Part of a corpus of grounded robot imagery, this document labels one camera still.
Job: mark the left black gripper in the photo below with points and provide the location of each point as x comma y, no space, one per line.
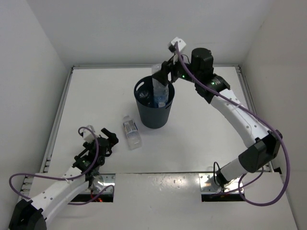
113,140

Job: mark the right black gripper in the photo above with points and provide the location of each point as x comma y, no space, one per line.
162,75

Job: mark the clear crushed bottle blue cap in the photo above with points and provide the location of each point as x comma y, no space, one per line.
159,93

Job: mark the clear bottle white grey label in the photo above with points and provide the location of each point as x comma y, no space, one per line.
132,134

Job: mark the blue label bottle white cap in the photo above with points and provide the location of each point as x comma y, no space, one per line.
145,98

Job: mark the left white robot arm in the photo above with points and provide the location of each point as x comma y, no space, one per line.
79,185

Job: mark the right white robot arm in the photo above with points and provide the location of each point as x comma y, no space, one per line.
261,141

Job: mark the dark grey plastic bin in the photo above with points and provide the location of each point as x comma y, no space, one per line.
153,117

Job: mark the white front cover board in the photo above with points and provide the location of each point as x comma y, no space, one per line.
170,202

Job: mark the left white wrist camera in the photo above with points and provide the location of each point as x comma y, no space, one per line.
88,134

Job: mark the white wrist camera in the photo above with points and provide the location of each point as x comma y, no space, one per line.
176,46
88,134

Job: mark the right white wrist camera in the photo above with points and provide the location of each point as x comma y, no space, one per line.
176,46

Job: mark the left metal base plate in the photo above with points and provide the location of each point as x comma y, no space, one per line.
101,181

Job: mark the metal base plate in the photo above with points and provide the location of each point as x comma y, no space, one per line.
101,181
209,187

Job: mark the left aluminium frame rail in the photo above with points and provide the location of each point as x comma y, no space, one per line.
55,127

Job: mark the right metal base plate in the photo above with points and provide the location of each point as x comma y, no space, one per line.
209,187

